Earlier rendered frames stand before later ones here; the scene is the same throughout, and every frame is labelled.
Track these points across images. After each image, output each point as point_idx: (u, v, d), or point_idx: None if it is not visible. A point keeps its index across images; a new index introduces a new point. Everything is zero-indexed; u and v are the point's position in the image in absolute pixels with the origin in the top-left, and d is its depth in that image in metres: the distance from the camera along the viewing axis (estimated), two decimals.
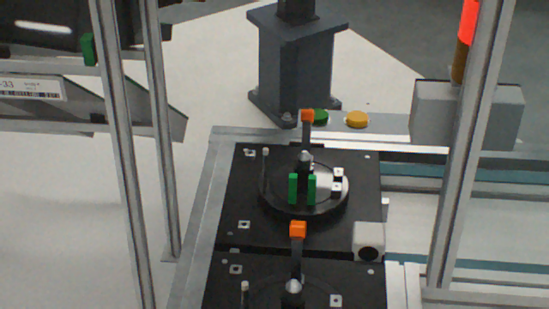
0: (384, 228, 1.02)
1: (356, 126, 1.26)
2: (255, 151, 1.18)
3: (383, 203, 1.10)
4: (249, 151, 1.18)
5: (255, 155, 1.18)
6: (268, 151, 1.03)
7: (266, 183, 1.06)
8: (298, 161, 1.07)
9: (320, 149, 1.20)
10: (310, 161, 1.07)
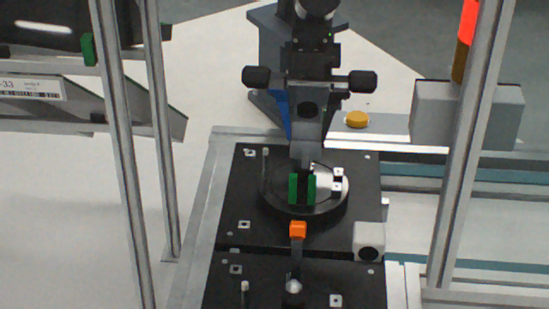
0: (384, 228, 1.02)
1: (356, 126, 1.26)
2: (255, 151, 1.18)
3: (383, 203, 1.10)
4: (249, 151, 1.18)
5: (255, 155, 1.18)
6: (268, 151, 1.03)
7: (266, 183, 1.06)
8: (298, 161, 1.07)
9: (320, 149, 1.20)
10: (310, 161, 1.07)
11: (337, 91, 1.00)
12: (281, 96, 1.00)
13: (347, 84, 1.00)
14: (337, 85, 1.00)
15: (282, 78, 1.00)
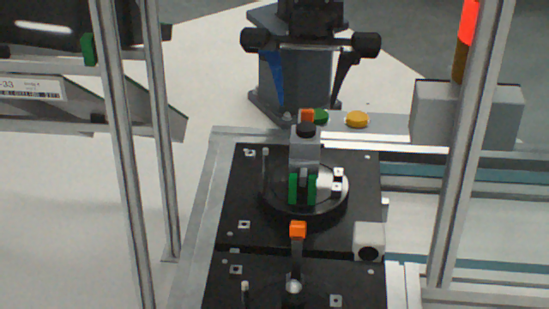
0: (384, 228, 1.02)
1: (356, 126, 1.26)
2: (255, 151, 1.18)
3: (383, 203, 1.10)
4: (249, 151, 1.18)
5: (255, 155, 1.18)
6: (268, 151, 1.03)
7: (266, 183, 1.06)
8: None
9: (320, 149, 1.20)
10: None
11: (346, 54, 0.96)
12: (274, 58, 0.96)
13: None
14: (346, 48, 0.96)
15: (274, 39, 0.96)
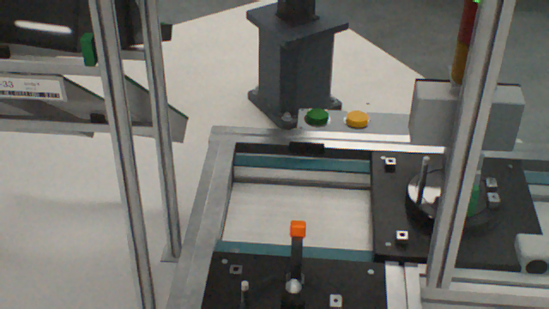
0: None
1: (356, 126, 1.26)
2: (395, 159, 1.16)
3: None
4: (388, 159, 1.16)
5: (394, 163, 1.17)
6: (429, 160, 1.01)
7: (422, 192, 1.05)
8: None
9: None
10: None
11: None
12: None
13: None
14: None
15: None
